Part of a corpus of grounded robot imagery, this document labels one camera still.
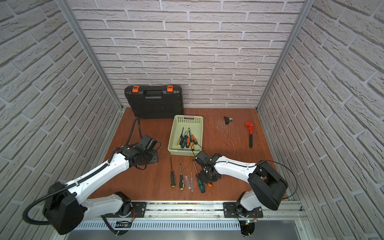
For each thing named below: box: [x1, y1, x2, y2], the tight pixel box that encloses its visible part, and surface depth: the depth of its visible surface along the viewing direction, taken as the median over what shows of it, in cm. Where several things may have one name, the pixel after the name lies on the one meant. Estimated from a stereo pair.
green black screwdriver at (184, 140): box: [181, 127, 190, 149], surface depth 99 cm
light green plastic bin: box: [167, 114, 204, 157], surface depth 104 cm
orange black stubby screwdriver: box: [186, 137, 191, 148], surface depth 99 cm
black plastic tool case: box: [124, 84, 184, 120], surface depth 97 cm
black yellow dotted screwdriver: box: [170, 156, 176, 188], surface depth 83 cm
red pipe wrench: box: [245, 121, 254, 148], surface depth 108 cm
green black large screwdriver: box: [192, 159, 206, 194], surface depth 82 cm
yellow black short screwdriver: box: [179, 163, 185, 191], surface depth 83 cm
